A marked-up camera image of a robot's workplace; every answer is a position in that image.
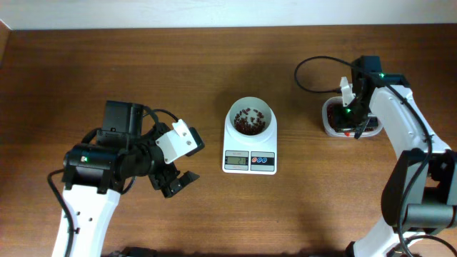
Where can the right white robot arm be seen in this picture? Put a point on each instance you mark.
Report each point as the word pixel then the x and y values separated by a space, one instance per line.
pixel 419 198

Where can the red beans in bowl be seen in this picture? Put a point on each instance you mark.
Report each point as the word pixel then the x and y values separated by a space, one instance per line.
pixel 249 122

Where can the white round bowl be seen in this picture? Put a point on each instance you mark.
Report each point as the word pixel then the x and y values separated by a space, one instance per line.
pixel 253 103

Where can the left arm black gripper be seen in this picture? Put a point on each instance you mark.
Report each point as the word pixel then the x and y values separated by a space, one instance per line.
pixel 161 181

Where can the white digital kitchen scale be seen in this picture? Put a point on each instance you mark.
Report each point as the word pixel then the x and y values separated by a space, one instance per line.
pixel 251 154

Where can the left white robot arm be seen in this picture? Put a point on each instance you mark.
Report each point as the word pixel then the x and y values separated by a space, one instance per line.
pixel 96 172

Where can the red beans in container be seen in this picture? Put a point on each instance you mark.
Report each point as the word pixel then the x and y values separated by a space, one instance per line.
pixel 339 118

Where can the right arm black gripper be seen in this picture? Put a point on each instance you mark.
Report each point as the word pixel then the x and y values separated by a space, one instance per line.
pixel 360 128

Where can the clear plastic bean container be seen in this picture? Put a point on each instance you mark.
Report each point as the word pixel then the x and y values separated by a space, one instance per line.
pixel 373 128

